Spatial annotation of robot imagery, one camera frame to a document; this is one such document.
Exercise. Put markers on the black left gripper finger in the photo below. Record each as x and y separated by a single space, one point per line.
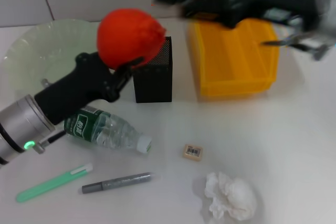
123 77

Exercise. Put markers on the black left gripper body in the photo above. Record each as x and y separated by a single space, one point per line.
78 87

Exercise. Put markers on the clear green-label water bottle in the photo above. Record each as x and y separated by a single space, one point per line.
110 132

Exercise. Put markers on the green pen with white cap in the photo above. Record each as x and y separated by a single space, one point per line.
52 182

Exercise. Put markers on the white paper ball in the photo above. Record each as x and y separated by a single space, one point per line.
231 197

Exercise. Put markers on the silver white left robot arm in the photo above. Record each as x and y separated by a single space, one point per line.
21 127

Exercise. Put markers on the black mesh pen holder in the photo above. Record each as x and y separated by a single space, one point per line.
152 87

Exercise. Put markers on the pale green glass fruit plate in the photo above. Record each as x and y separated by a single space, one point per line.
39 51

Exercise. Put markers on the beige eraser with barcode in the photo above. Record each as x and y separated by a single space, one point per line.
193 151

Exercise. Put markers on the yellow plastic bin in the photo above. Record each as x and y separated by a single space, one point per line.
236 64

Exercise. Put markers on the grey glitter marker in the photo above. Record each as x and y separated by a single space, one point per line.
118 182

